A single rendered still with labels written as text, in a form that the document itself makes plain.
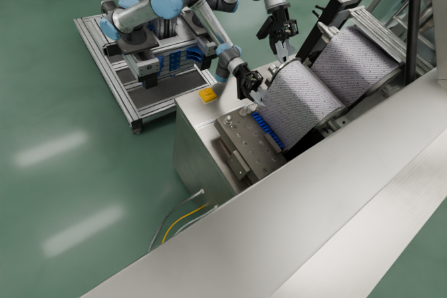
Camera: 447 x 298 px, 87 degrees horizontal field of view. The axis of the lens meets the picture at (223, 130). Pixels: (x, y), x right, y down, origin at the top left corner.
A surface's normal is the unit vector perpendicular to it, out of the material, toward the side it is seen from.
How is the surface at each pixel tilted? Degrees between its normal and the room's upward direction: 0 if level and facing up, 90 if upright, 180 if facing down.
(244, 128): 0
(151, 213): 0
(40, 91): 0
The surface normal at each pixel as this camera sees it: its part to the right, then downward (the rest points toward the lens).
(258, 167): 0.22, -0.50
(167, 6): -0.27, 0.75
